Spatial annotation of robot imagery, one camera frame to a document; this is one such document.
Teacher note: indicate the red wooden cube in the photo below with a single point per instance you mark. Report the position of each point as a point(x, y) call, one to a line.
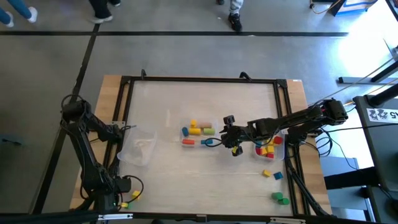
point(270, 155)
point(277, 140)

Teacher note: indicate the yellow wooden cylinder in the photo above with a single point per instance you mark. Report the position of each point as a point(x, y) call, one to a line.
point(195, 131)
point(193, 123)

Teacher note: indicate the clear plastic bin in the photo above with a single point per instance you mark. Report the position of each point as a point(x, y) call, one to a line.
point(136, 155)
point(281, 154)
point(199, 137)

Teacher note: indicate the black stand base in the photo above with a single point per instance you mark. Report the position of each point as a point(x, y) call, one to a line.
point(357, 80)

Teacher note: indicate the light green wooden cylinder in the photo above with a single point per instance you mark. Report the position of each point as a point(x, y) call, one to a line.
point(209, 131)

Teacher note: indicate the black equipment cart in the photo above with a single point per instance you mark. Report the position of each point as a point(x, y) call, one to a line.
point(382, 140)

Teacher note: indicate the person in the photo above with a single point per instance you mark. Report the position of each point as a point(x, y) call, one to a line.
point(235, 21)
point(20, 7)
point(99, 9)

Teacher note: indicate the black frame clamp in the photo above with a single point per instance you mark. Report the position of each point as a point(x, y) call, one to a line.
point(245, 75)
point(143, 73)

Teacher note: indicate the white printed label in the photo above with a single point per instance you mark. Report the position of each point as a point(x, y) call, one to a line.
point(381, 114)

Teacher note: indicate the blue wooden cube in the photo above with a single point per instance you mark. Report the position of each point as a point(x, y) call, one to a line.
point(258, 144)
point(278, 175)

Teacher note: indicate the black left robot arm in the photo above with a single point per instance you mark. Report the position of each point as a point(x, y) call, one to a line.
point(88, 155)

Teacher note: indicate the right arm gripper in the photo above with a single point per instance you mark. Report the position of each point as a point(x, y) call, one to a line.
point(239, 133)

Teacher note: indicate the tan wooden cylinder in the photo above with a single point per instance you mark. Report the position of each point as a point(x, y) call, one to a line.
point(205, 125)

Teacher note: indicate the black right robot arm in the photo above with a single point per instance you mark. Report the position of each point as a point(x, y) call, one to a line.
point(295, 119)

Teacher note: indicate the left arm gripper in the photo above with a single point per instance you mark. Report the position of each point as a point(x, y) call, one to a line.
point(112, 189)

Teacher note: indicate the green wooden cube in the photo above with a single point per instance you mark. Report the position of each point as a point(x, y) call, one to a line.
point(130, 205)

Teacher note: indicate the blue wooden cylinder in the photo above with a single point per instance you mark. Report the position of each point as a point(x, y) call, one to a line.
point(206, 142)
point(185, 131)

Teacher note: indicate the small red wooden block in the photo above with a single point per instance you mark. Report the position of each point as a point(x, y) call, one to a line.
point(257, 151)

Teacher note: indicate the blue and white paper bag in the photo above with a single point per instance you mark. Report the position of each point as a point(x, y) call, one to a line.
point(357, 6)

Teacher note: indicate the orange wooden cylinder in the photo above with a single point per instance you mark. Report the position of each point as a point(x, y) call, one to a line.
point(188, 142)

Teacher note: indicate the silver metal bracket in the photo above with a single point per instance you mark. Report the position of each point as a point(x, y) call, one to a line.
point(287, 220)
point(115, 216)

